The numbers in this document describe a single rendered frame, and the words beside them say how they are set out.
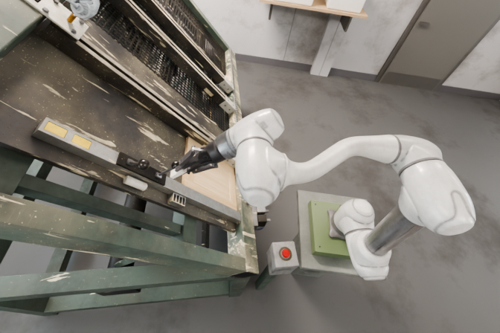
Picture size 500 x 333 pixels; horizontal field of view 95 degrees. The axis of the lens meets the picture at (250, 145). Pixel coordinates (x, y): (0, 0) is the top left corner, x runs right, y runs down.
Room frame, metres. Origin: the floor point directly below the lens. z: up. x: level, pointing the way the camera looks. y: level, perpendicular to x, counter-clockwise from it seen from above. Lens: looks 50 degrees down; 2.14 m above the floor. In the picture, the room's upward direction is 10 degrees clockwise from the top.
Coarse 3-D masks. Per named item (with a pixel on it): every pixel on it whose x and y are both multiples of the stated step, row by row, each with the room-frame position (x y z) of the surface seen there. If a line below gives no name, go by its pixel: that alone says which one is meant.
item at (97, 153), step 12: (48, 120) 0.40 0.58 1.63; (36, 132) 0.36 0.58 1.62; (48, 132) 0.37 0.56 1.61; (72, 132) 0.41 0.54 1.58; (60, 144) 0.36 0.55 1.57; (72, 144) 0.37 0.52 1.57; (96, 144) 0.42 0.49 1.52; (84, 156) 0.37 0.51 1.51; (96, 156) 0.38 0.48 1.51; (108, 156) 0.40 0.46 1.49; (108, 168) 0.38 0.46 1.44; (120, 168) 0.39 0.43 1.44; (144, 180) 0.41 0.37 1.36; (168, 180) 0.46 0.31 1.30; (168, 192) 0.42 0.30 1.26; (180, 192) 0.44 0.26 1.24; (192, 192) 0.48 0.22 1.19; (204, 204) 0.46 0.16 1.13; (216, 204) 0.49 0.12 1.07; (228, 216) 0.48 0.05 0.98
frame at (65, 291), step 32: (128, 224) 0.43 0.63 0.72; (0, 256) 0.17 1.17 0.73; (64, 256) 0.30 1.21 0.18; (0, 288) 0.04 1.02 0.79; (32, 288) 0.06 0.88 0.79; (64, 288) 0.08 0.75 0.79; (96, 288) 0.10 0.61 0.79; (128, 288) 0.13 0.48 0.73; (160, 288) 0.21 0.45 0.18; (192, 288) 0.24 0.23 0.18; (224, 288) 0.27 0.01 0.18
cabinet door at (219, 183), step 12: (192, 144) 0.75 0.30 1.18; (216, 168) 0.73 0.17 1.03; (228, 168) 0.81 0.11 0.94; (192, 180) 0.55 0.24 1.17; (204, 180) 0.60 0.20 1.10; (216, 180) 0.65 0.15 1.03; (228, 180) 0.72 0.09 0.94; (204, 192) 0.53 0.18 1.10; (216, 192) 0.58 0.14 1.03; (228, 192) 0.64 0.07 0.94; (228, 204) 0.56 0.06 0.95
